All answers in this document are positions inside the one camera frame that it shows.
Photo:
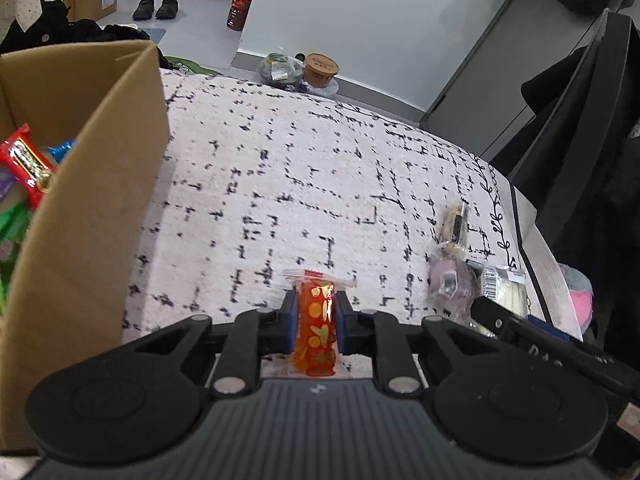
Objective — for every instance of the pale pink snack packet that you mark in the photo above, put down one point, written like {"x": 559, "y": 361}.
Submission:
{"x": 450, "y": 280}

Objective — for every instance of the black coat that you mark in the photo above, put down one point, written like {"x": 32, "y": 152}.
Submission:
{"x": 620, "y": 270}

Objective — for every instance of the white black-patterned blanket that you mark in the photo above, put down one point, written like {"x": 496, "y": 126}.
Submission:
{"x": 300, "y": 170}

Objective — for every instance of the brown cardboard box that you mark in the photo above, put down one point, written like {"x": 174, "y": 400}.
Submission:
{"x": 90, "y": 235}

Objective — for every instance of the orange snack packet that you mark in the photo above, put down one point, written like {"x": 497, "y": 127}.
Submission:
{"x": 317, "y": 330}

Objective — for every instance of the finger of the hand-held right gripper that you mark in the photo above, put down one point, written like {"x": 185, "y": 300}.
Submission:
{"x": 500, "y": 322}

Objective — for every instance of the brown instant noodle cup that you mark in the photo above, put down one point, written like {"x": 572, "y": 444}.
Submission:
{"x": 320, "y": 72}

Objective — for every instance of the clear packet of white bars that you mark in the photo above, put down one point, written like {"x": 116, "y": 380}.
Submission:
{"x": 507, "y": 290}

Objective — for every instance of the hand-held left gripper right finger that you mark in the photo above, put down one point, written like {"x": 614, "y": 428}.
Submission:
{"x": 342, "y": 320}

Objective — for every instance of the green floor mat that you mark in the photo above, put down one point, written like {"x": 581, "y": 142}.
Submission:
{"x": 190, "y": 66}

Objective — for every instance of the black flat panel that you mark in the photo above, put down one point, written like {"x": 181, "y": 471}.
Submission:
{"x": 600, "y": 85}

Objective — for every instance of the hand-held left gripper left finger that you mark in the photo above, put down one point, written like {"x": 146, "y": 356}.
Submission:
{"x": 290, "y": 320}

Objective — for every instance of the black garment pile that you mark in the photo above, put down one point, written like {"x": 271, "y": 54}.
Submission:
{"x": 65, "y": 32}

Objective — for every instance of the red snack bar packet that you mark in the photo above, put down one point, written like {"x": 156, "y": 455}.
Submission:
{"x": 25, "y": 160}

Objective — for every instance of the brown drink bottle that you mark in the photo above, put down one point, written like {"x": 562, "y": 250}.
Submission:
{"x": 241, "y": 7}

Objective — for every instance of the small dark stick packet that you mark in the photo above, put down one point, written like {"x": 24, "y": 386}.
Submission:
{"x": 456, "y": 225}

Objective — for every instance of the pink grey plush toy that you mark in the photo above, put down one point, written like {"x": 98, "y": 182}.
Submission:
{"x": 580, "y": 300}

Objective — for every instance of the clear glass jar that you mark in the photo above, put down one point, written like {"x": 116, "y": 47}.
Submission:
{"x": 279, "y": 69}

